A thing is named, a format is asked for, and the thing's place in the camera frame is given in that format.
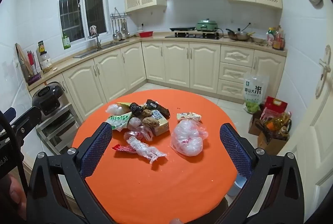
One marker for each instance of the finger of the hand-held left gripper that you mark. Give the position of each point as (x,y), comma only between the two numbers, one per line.
(27,117)
(7,112)

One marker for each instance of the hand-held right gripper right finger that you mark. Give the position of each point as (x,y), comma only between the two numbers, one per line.
(234,148)

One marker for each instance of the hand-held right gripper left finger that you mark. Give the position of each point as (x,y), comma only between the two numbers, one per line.
(98,148)

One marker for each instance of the red snack wrapper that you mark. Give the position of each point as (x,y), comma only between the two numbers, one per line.
(121,148)

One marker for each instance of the green zigzag-edged wrapper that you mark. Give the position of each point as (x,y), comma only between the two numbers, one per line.
(119,120)

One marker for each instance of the blue trash bin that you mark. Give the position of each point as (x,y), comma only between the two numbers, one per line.
(238,183)

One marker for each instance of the clear wrapper with red print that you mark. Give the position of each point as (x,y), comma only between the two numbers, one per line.
(138,134)

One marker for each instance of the clear plastic wrapper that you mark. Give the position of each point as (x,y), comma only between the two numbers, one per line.
(145,148)

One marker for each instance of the large clear plastic bag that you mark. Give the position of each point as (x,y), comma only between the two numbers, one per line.
(187,140)

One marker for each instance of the yellow-green packet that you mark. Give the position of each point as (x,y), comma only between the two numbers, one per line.
(124,103)

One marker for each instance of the dark wrapper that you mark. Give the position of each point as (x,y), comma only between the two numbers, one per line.
(136,109)

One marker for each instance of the white snack wrapper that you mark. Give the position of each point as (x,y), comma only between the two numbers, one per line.
(188,116)

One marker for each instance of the brown crumbly lump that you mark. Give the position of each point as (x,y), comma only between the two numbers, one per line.
(151,122)
(146,112)

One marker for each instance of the beige packet with black print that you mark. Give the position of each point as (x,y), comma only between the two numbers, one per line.
(160,125)

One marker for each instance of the black snack wrapper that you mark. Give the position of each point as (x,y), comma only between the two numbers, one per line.
(156,107)

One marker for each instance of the person's left hand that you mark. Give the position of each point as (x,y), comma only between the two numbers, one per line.
(11,198)

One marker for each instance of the black rice cooker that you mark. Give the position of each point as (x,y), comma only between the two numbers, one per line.
(48,96)

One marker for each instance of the metal rack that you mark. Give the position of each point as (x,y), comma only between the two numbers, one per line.
(58,130)

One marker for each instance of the cardboard box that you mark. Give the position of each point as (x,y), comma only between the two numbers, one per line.
(273,143)

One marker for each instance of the purple chopstick holder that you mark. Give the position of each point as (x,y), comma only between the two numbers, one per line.
(35,78)

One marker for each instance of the yellow oil bottle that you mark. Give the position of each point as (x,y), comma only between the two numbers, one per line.
(281,121)

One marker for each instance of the red gift box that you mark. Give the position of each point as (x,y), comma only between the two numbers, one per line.
(275,107)

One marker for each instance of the glass jar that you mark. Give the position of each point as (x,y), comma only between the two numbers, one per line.
(44,60)

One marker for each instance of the clear rice bag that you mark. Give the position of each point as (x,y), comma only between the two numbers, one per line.
(255,91)

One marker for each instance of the round orange table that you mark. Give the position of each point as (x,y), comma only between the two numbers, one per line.
(156,187)

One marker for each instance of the cream door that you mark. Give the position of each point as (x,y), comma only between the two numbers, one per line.
(312,122)

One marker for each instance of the green bottle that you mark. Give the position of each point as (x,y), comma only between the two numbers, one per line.
(66,41)

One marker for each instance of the cream base cabinets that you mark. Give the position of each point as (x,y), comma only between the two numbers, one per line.
(177,65)

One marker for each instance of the steel sink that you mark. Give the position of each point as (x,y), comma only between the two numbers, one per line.
(104,47)

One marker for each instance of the steel faucet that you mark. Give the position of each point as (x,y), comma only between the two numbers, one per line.
(98,41)

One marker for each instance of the steel wok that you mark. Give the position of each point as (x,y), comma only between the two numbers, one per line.
(239,36)

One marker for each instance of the group of condiment bottles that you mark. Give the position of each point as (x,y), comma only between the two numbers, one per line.
(275,39)

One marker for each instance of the black gas stove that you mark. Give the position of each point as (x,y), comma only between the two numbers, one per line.
(193,36)

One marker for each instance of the red basin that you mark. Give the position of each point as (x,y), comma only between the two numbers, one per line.
(145,34)

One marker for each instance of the kitchen window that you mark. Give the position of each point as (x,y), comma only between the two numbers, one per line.
(80,5)

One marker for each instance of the utensil rack with ladles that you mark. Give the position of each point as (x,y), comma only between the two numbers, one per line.
(120,26)

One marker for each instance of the green electric pot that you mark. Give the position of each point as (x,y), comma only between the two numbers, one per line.
(206,25)

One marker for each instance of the black grill pan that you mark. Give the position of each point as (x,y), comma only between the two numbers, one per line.
(182,28)

